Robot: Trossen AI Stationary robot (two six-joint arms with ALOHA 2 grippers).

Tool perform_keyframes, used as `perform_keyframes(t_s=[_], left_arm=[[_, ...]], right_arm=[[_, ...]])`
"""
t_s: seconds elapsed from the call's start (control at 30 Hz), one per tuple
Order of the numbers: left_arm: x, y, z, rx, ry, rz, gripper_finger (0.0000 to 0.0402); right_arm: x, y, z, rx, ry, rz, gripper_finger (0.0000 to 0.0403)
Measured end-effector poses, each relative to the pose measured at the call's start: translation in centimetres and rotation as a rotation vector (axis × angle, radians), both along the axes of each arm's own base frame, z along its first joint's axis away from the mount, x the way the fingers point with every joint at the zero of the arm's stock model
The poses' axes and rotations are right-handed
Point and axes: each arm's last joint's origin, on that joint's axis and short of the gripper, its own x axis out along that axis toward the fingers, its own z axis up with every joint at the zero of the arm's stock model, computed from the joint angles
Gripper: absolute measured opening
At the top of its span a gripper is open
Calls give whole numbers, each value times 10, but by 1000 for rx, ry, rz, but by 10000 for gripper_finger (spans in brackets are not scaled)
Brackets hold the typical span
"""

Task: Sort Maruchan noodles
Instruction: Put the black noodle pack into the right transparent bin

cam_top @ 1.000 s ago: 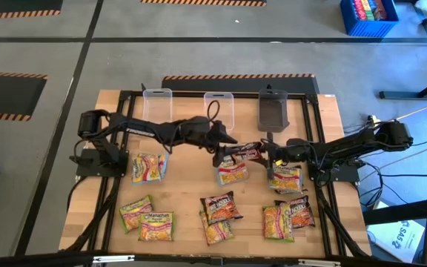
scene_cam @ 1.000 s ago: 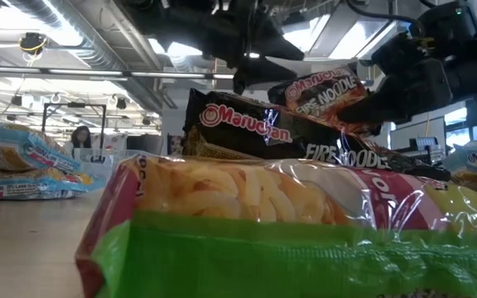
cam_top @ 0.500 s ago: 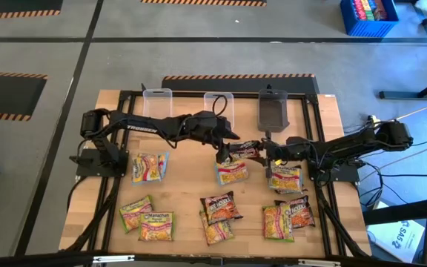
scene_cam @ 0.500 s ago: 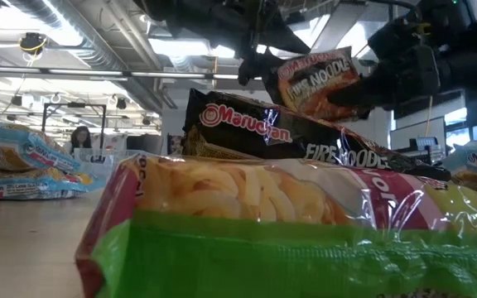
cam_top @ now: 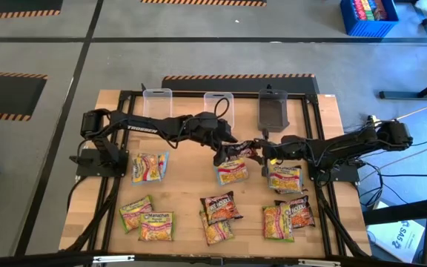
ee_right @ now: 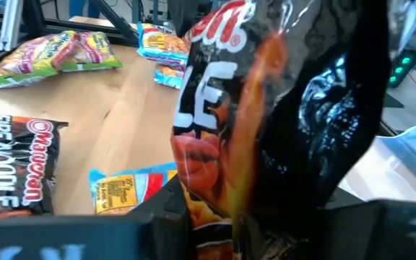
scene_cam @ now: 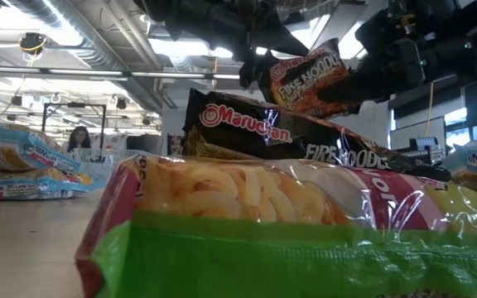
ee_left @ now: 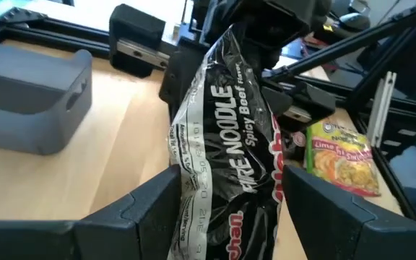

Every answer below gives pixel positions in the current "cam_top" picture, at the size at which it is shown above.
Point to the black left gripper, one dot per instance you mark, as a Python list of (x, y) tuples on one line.
[(215, 136)]

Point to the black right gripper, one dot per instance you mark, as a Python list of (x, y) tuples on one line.
[(285, 154)]

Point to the blue-edged Maruchan ramen pack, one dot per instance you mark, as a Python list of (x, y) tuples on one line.
[(232, 172), (164, 163), (145, 168), (285, 178)]

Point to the green-edged Lime Chili ramen pack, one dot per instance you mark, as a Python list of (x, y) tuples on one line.
[(156, 227), (132, 215), (276, 222)]

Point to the green red chips bag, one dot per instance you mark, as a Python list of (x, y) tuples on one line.
[(217, 233)]

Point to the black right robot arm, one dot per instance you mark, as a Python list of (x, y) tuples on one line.
[(347, 142)]

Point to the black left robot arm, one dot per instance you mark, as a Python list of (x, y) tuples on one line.
[(143, 124)]

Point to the clear plastic bin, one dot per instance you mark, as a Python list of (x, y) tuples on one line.
[(158, 105), (210, 104)]

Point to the dark smoked plastic bin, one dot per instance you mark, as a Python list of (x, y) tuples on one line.
[(273, 111)]

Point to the black hazard-striped floor mat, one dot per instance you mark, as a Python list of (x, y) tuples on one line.
[(6, 96), (13, 5), (198, 2), (235, 85)]

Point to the black crossbar with silver brackets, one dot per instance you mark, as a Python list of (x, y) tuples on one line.
[(161, 259)]

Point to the blue plastic crate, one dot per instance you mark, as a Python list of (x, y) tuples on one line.
[(347, 26)]

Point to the white cardboard box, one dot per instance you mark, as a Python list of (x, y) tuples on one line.
[(395, 241)]

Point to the colourful boxes in crate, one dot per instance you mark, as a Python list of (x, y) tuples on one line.
[(365, 9)]

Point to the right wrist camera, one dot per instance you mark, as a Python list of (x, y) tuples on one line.
[(282, 140)]

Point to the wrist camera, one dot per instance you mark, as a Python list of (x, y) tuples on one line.
[(217, 119), (282, 140)]

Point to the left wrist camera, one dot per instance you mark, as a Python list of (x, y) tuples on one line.
[(217, 119)]

